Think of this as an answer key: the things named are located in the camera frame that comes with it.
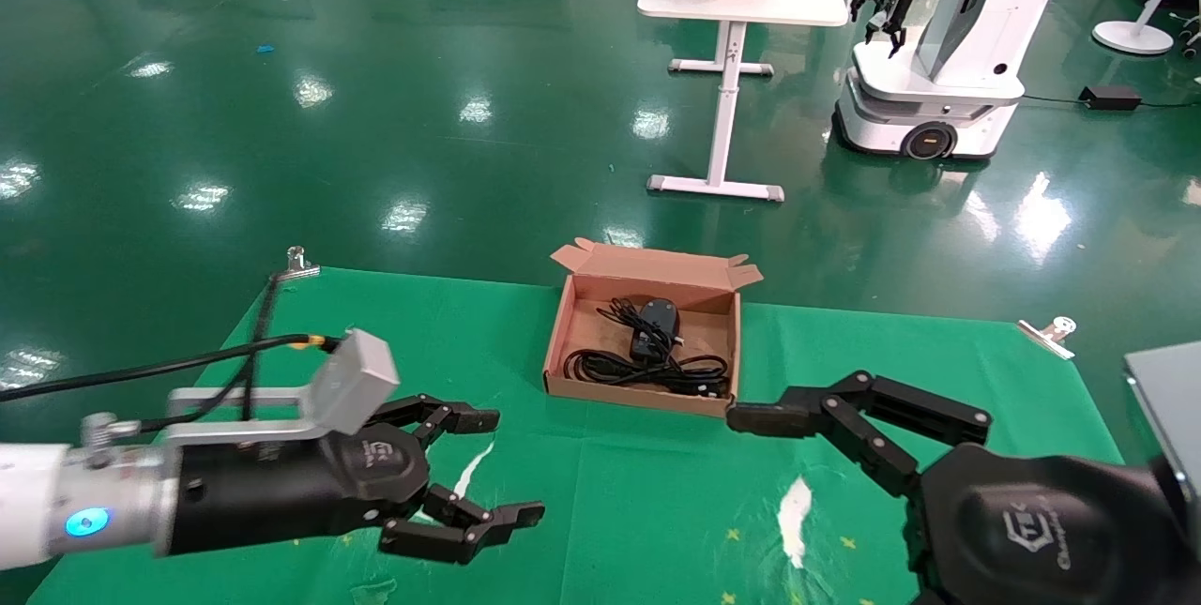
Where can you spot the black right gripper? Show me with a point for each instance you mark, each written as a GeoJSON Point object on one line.
{"type": "Point", "coordinates": [1051, 530]}

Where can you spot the small black distant gripper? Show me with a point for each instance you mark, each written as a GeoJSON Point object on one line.
{"type": "Point", "coordinates": [898, 19]}
{"type": "Point", "coordinates": [868, 0]}

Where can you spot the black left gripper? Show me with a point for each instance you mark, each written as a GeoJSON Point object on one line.
{"type": "Point", "coordinates": [281, 492]}

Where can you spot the open brown cardboard box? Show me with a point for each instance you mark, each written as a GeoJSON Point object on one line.
{"type": "Point", "coordinates": [572, 333]}

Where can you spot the white wheeled robot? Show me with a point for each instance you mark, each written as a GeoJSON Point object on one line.
{"type": "Point", "coordinates": [938, 108]}

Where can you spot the crumpled clear green scrap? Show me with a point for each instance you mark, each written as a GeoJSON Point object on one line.
{"type": "Point", "coordinates": [375, 592]}

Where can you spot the green tablecloth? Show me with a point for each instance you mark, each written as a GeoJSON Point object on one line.
{"type": "Point", "coordinates": [610, 511]}

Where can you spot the silver binder clip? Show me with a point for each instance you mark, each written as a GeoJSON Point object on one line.
{"type": "Point", "coordinates": [296, 267]}
{"type": "Point", "coordinates": [1046, 338]}

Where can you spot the black floor power brick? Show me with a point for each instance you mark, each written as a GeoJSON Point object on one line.
{"type": "Point", "coordinates": [1110, 98]}

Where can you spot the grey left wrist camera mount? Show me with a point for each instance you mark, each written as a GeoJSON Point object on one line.
{"type": "Point", "coordinates": [352, 389]}

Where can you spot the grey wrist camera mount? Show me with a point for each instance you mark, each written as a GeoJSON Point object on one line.
{"type": "Point", "coordinates": [352, 389]}
{"type": "Point", "coordinates": [1168, 399]}

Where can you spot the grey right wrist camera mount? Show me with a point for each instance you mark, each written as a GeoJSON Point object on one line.
{"type": "Point", "coordinates": [1168, 399]}

